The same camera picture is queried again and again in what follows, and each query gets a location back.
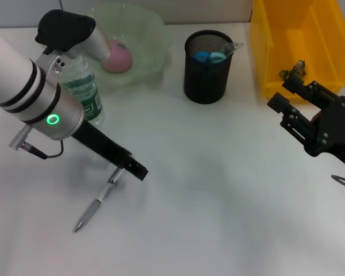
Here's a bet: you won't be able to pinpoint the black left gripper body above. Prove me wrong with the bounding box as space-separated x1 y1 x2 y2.
71 121 133 171

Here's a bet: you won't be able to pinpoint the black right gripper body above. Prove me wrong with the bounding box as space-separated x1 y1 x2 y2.
302 94 345 174

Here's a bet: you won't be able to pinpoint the grey ballpoint pen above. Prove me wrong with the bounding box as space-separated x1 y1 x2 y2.
71 167 125 233

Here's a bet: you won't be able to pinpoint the clear green-label water bottle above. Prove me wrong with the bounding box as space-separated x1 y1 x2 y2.
60 55 105 128

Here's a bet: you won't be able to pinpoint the pink peach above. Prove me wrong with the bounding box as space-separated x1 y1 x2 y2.
101 39 133 74

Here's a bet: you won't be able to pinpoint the transparent plastic ruler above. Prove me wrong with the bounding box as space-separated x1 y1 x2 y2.
219 41 245 57

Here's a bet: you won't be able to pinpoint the blue teal scissors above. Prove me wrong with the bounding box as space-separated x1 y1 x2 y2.
193 51 228 64

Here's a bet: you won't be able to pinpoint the black mesh pen holder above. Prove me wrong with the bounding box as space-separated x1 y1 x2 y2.
183 30 235 105

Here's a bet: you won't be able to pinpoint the translucent green fruit plate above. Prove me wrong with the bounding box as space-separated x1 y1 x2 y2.
83 2 173 93

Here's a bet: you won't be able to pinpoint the yellow plastic bin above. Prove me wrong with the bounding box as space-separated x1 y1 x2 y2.
248 0 345 105

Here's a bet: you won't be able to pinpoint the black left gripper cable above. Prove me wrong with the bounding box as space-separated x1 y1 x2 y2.
8 125 65 159

